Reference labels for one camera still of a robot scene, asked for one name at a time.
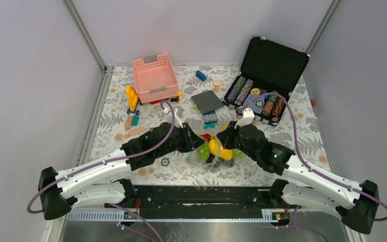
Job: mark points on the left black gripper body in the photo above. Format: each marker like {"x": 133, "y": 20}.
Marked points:
{"x": 183, "y": 142}

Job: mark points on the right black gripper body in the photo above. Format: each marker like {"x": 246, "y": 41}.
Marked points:
{"x": 233, "y": 140}

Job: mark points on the green fake grapes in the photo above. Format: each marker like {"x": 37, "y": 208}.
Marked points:
{"x": 203, "y": 152}

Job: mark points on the red fake apple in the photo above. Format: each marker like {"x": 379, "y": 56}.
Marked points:
{"x": 206, "y": 137}

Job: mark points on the clear zip top bag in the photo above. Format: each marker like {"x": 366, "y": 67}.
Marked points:
{"x": 211, "y": 154}

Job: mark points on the yellow fake mango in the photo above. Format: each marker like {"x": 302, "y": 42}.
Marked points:
{"x": 216, "y": 148}

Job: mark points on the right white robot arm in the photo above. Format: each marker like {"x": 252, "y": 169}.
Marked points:
{"x": 303, "y": 183}

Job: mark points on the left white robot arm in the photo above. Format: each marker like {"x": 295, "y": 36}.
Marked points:
{"x": 61, "y": 191}

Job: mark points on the teal toy block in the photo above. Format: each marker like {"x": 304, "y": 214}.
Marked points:
{"x": 209, "y": 125}

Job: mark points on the grey lego brick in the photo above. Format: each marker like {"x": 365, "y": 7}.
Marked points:
{"x": 210, "y": 117}

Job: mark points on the grey lego baseplate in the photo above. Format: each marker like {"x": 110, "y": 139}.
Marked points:
{"x": 207, "y": 101}

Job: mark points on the red toy brick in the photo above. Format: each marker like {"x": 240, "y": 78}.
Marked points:
{"x": 158, "y": 101}

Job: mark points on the wooden plank block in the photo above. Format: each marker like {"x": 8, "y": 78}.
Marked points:
{"x": 136, "y": 131}

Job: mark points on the pink plastic basket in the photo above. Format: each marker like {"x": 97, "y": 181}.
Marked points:
{"x": 155, "y": 78}

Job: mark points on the yellow toy block stack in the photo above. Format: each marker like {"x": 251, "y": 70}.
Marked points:
{"x": 133, "y": 100}

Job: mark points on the blue toy brick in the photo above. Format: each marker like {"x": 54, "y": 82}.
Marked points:
{"x": 201, "y": 75}

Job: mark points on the black poker chip case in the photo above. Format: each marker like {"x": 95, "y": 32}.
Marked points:
{"x": 269, "y": 71}

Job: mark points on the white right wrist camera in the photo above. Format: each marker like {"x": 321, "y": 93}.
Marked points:
{"x": 247, "y": 117}

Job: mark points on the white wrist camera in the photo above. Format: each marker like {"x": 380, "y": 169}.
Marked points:
{"x": 178, "y": 111}
{"x": 247, "y": 117}

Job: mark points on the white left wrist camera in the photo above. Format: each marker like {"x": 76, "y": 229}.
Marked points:
{"x": 178, "y": 111}

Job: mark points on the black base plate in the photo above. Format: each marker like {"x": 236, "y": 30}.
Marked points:
{"x": 193, "y": 203}

